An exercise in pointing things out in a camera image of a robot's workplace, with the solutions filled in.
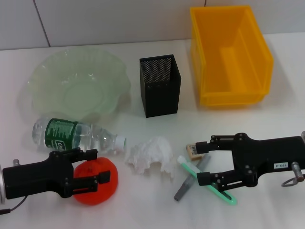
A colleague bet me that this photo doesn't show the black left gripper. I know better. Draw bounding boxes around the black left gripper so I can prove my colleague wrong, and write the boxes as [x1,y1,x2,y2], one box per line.
[2,146,99,200]

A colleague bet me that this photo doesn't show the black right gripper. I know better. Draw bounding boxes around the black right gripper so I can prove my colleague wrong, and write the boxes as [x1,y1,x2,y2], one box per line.
[195,132,305,192]

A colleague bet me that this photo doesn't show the red-orange orange fruit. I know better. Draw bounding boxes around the red-orange orange fruit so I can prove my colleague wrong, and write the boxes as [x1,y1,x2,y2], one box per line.
[73,156,119,206]

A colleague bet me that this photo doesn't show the clear green-label water bottle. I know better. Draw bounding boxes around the clear green-label water bottle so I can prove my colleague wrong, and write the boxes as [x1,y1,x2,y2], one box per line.
[31,116,127,155]

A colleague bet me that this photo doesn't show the white paper ball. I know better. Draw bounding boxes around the white paper ball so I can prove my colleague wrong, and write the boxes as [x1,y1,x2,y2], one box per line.
[124,135,176,181]

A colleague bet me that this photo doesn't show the beige eraser with barcode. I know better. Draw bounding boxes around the beige eraser with barcode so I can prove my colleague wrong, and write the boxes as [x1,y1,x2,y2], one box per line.
[185,143,203,161]

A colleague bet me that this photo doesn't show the grey marker pen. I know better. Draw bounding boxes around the grey marker pen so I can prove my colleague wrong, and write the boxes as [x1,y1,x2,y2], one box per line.
[173,154,212,201]

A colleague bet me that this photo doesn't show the pale green glass fruit plate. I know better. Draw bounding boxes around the pale green glass fruit plate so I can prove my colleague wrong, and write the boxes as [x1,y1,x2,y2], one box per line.
[20,49,132,125]

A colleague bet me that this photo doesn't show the black mesh pen holder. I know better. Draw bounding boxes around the black mesh pen holder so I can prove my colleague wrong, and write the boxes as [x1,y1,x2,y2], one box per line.
[139,54,182,118]

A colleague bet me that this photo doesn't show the yellow plastic bin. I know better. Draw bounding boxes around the yellow plastic bin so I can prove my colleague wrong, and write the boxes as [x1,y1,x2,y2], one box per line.
[190,5,274,107]

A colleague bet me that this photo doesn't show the left gripper cable with plug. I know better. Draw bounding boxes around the left gripper cable with plug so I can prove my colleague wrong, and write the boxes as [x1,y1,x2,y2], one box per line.
[0,158,27,214]

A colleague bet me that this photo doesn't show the right gripper cable with plugs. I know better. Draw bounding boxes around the right gripper cable with plugs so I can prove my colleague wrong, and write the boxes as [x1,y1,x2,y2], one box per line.
[282,161,305,188]

